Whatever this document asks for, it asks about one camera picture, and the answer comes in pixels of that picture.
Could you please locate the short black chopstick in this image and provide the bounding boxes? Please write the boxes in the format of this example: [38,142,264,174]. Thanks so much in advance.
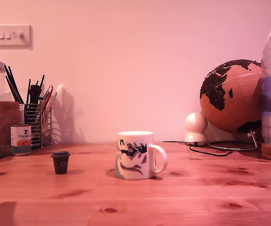
[5,75,20,102]

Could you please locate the white pen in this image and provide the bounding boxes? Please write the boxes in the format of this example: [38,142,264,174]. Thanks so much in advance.
[51,83,63,101]

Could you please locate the metal globe stand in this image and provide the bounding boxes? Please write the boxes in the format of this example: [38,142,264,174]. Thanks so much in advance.
[208,128,259,151]

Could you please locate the dark brown coffee capsule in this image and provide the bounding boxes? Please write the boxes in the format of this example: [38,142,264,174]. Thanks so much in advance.
[50,151,72,175]

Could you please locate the white labelled tin can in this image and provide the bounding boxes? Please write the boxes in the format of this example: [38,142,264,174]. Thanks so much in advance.
[10,124,32,157]

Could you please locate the dark wide brush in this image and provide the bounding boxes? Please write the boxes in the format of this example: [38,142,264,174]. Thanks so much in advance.
[30,84,41,104]

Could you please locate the cork world globe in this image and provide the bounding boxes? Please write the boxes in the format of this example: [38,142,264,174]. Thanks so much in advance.
[199,59,267,134]

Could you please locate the metal wire utensil holder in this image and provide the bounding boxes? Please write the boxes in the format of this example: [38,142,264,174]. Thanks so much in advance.
[24,103,53,149]

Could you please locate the red pencil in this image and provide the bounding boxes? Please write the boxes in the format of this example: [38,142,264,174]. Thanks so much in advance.
[42,85,54,108]

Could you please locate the long black chopstick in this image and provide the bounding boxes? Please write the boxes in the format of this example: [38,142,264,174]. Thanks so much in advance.
[8,66,25,104]
[3,65,24,104]

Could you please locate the slim black stick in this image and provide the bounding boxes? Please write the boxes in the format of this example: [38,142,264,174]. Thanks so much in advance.
[39,74,46,101]

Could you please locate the white printed coffee mug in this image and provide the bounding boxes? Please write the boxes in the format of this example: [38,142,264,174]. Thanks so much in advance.
[114,131,168,181]

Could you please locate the white round desk camera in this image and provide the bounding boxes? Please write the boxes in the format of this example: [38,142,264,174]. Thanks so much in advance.
[184,112,208,146]

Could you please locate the thin black desk cable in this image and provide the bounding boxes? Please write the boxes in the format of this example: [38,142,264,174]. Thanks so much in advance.
[162,140,232,157]

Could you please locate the silver foil packet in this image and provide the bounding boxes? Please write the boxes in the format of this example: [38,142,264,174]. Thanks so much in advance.
[19,103,25,125]

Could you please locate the white wall light switch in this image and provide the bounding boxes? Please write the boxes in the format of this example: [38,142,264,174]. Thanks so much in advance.
[0,24,32,49]

